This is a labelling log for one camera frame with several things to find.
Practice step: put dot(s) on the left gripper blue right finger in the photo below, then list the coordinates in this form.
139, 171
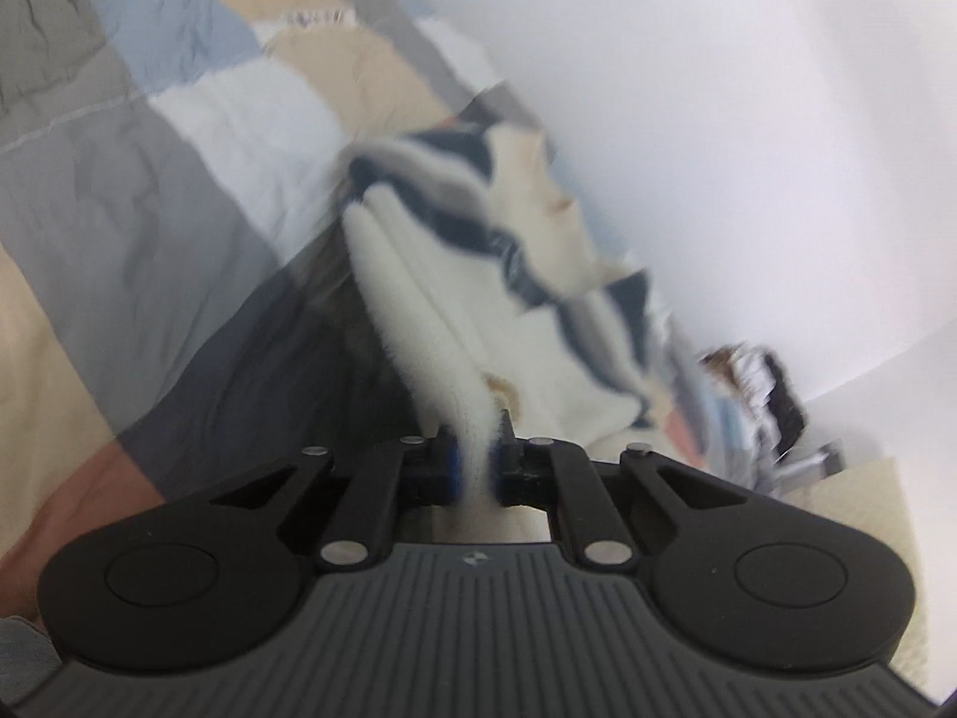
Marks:
559, 478

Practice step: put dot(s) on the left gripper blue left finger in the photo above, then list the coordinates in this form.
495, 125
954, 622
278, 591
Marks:
381, 486

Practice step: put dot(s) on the cream sweater with blue stripes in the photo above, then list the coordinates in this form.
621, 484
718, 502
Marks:
494, 305

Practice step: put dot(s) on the pile of clothes on nightstand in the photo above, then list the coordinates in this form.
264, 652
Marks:
757, 377

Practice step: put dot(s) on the patchwork checkered bed quilt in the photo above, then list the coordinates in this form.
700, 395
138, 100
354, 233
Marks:
177, 298

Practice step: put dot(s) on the cream quilted headboard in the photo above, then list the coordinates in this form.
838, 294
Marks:
871, 498

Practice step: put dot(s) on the white quilt label tag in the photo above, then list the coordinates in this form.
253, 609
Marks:
320, 18

